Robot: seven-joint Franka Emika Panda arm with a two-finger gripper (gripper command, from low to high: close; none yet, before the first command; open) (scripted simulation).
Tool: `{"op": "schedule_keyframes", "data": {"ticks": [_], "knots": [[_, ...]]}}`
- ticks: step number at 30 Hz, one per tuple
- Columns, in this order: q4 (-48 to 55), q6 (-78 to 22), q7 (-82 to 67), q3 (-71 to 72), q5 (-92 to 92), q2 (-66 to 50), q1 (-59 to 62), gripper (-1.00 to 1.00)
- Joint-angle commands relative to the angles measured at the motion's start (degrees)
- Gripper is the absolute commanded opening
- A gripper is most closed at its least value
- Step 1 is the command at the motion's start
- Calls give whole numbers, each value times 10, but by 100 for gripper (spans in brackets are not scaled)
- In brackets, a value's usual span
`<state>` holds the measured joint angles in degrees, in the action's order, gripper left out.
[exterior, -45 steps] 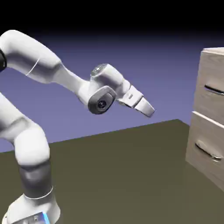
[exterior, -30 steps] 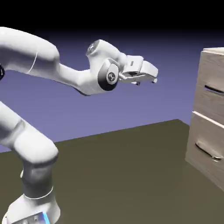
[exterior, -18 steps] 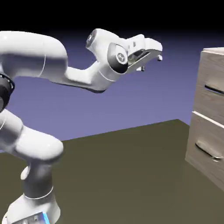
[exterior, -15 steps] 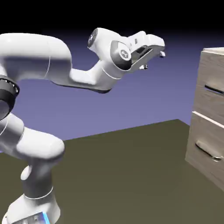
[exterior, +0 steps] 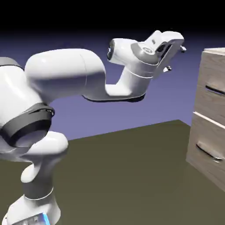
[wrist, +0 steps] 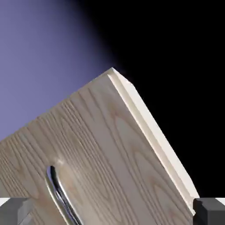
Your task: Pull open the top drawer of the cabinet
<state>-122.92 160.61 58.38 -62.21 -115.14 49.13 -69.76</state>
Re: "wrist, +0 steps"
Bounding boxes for light wood drawer front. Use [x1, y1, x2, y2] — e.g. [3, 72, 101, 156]
[0, 72, 194, 225]

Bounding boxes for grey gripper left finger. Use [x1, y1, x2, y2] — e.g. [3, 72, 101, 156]
[0, 197, 34, 225]

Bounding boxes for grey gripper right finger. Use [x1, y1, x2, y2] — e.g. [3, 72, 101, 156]
[192, 197, 225, 225]

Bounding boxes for light wood cabinet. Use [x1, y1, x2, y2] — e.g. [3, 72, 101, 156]
[107, 67, 200, 216]

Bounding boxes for curved silver metal handle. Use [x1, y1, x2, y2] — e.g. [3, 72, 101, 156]
[44, 165, 83, 225]

